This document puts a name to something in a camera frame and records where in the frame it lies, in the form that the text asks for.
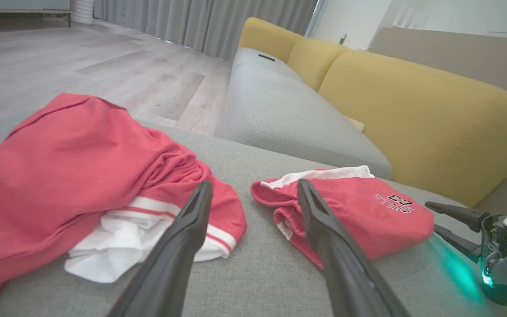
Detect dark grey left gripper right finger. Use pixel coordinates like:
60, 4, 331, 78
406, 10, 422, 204
297, 178, 412, 317

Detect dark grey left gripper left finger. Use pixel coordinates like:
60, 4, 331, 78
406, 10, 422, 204
108, 181, 213, 317

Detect red white-striped shorts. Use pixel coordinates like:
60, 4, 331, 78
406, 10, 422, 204
250, 165, 434, 270

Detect red white basketball jersey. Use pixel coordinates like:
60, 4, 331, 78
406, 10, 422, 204
0, 93, 247, 317

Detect wide grey sofa chaise cushion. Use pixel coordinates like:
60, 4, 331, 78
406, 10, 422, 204
0, 112, 507, 317

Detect large yellow sofa back cushion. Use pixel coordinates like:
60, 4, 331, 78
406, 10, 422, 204
318, 50, 507, 207

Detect grey sofa seat cushion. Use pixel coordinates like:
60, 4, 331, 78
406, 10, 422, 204
215, 64, 393, 180
231, 48, 302, 82

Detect grey pleated curtain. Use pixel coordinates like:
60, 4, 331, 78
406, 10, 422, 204
93, 0, 318, 61

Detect white ribbed cylinder bin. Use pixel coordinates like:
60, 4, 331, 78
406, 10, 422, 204
71, 0, 96, 26

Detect grey low cabinet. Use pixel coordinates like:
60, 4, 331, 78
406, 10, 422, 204
0, 0, 73, 28

